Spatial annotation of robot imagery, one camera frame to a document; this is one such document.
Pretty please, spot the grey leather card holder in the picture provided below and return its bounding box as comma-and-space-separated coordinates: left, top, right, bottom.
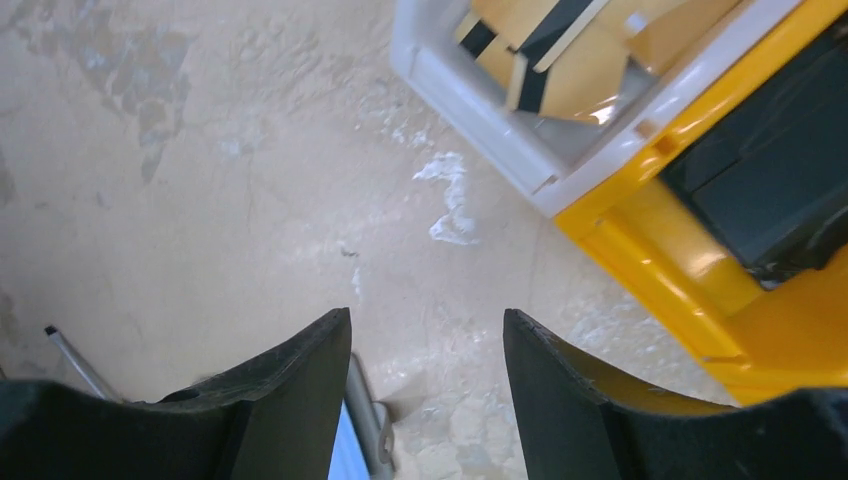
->
328, 353, 396, 480

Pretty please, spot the white plastic bin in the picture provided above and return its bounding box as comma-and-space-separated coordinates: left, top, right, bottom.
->
390, 1, 797, 217

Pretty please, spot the black yellow handled screwdriver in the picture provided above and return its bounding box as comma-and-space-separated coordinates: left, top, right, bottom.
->
44, 325, 124, 403

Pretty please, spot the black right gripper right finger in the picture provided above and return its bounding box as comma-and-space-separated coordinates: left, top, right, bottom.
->
503, 309, 847, 479

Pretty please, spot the yellow plastic bin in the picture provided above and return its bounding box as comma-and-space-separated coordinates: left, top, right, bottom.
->
555, 1, 847, 404

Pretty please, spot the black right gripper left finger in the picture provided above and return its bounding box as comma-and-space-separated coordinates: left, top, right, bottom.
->
1, 308, 352, 479

